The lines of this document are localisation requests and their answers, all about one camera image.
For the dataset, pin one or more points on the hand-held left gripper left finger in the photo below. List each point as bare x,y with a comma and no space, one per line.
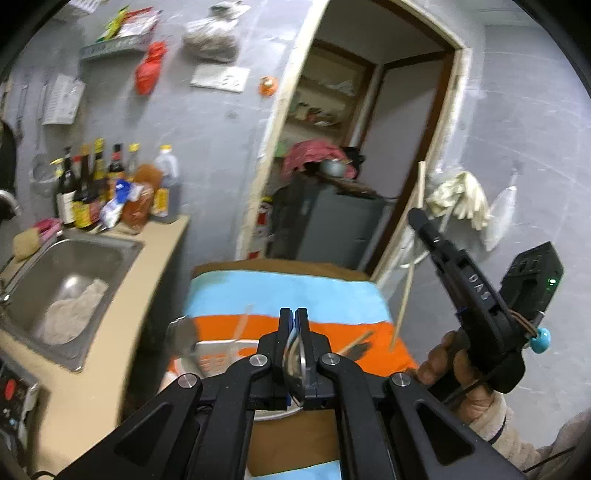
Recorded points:
285,341

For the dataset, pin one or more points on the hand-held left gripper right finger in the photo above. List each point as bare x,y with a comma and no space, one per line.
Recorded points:
314,364

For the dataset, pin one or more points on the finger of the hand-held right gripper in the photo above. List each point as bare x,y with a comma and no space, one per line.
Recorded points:
422,224

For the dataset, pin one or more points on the small steel spoon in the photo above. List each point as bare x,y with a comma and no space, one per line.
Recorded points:
295,369

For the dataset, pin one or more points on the wooden chopstick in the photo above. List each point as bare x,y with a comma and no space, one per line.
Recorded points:
402,304
242,325
358,342

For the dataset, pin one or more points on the white plastic utensil holder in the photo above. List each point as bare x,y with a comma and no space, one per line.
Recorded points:
217,350

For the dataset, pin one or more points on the large steel spoon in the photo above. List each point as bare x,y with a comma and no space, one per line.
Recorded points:
182,334

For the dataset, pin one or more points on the person's right forearm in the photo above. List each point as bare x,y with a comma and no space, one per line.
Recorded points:
508,438

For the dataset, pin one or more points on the person's right hand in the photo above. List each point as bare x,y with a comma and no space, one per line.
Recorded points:
457,369

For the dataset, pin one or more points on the dark metal utensil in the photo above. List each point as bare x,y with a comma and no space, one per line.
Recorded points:
360,351

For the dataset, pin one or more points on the cream rubber gloves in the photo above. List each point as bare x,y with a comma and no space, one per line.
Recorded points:
461,194

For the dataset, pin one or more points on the striped blue orange brown cloth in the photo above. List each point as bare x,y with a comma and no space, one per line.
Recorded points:
277,290

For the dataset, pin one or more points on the grey cabinet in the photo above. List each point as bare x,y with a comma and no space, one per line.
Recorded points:
332,226

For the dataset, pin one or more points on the metal pot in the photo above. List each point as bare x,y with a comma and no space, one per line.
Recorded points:
332,168

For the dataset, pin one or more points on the red white bottle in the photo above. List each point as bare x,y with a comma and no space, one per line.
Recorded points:
261,217

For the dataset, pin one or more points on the red cloth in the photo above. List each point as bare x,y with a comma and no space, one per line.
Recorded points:
307,154

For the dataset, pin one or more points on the green box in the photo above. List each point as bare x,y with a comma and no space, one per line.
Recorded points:
281,148

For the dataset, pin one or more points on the wooden shelf unit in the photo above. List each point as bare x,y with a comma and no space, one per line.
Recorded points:
323,87

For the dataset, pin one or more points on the large oil jug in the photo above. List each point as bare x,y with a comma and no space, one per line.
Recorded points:
166,180

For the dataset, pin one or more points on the orange plug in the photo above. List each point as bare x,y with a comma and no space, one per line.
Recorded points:
268,86

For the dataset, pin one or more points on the white cloth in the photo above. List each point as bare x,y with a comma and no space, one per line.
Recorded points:
69,314

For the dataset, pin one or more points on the blue white packet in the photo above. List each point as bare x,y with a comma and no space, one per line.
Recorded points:
115,203

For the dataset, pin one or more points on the steel sink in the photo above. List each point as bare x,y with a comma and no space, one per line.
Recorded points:
69,277

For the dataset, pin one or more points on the clear bottle yellow cap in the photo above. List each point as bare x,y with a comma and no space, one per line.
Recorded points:
133,161

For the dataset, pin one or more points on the dark bottle yellow label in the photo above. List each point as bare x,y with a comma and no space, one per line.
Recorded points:
85,207

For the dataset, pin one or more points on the dark bottle red label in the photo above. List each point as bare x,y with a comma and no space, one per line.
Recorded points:
115,166

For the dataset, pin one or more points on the dark bottle yellow cap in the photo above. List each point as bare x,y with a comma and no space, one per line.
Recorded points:
98,170

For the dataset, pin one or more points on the dark bottle with pump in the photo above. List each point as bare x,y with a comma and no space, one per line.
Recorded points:
67,198

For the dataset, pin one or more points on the pink cloth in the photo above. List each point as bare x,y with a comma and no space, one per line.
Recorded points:
46,227

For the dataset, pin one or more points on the black cooker control panel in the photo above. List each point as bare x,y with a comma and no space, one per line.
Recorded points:
14,397

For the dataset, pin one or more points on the yellow sponge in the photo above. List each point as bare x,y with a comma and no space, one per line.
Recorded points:
25,243

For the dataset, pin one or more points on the clear plastic bag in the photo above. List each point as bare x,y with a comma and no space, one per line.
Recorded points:
210,41

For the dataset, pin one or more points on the red plastic bag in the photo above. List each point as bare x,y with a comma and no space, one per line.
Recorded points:
150,74

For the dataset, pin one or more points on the red white packet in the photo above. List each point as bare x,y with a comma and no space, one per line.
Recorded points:
138,23

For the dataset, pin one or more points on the yellow packet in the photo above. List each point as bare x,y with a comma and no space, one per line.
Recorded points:
115,23

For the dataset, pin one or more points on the cream door frame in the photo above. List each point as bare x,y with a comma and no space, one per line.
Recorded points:
253,217

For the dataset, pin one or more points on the white wall socket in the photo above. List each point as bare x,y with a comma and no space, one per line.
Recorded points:
221,78

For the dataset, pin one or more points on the white wall box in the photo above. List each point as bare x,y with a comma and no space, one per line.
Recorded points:
62,99

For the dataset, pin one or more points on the grey wall rack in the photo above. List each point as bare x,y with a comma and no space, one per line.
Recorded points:
111,48

